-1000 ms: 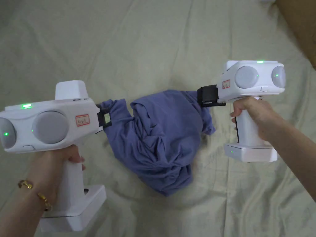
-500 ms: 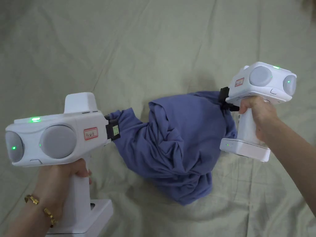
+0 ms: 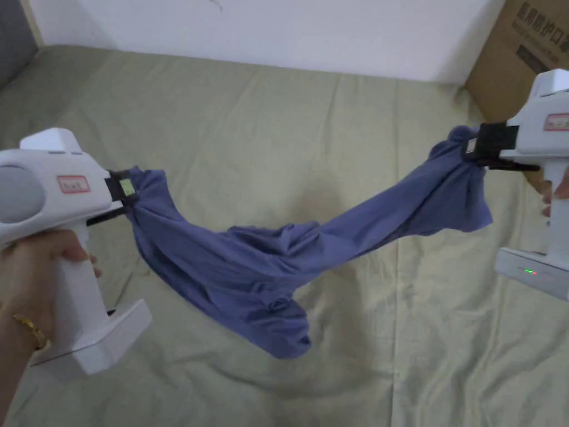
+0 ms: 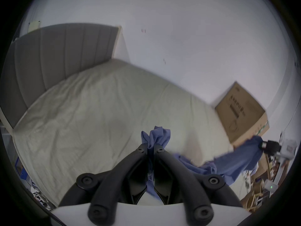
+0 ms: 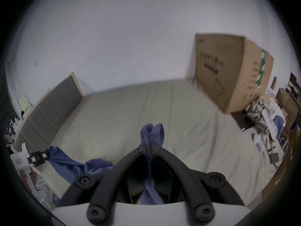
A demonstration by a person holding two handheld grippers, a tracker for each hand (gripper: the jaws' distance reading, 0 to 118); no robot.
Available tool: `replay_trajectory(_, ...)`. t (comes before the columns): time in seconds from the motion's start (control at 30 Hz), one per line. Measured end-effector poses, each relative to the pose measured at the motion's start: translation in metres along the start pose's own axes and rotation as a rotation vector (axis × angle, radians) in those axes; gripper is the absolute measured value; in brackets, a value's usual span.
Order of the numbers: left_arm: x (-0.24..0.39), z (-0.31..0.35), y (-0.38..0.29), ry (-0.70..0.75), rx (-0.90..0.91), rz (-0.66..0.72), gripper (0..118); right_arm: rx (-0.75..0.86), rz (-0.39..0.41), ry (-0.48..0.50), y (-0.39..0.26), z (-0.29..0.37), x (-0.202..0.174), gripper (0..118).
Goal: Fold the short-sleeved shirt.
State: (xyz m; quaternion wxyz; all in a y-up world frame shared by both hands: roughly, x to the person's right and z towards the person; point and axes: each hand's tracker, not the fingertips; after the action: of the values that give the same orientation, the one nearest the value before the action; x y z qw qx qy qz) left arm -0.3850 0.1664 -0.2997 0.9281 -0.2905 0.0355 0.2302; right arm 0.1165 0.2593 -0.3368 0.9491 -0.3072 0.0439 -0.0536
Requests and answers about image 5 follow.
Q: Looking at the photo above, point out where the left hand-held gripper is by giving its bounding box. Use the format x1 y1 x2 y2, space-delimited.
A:
10 143 51 172

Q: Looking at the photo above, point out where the person's left hand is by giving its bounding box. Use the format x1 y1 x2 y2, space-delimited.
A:
20 169 36 185

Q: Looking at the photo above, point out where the bed with beige sheet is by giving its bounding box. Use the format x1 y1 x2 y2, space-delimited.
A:
31 79 278 207

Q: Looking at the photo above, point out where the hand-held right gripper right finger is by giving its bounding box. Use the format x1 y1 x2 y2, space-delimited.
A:
150 142 245 224

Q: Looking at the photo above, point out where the large brown cardboard carton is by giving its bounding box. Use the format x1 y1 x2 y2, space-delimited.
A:
195 33 275 114

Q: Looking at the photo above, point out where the blue shirt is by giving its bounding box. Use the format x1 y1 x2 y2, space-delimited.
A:
46 123 165 206

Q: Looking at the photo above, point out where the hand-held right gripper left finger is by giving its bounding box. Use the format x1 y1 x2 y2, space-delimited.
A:
58 143 149 224

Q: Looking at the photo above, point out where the cluttered table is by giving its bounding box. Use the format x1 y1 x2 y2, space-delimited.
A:
240 89 301 169

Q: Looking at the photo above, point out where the grey padded headboard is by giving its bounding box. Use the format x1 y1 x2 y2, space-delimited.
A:
14 73 84 153

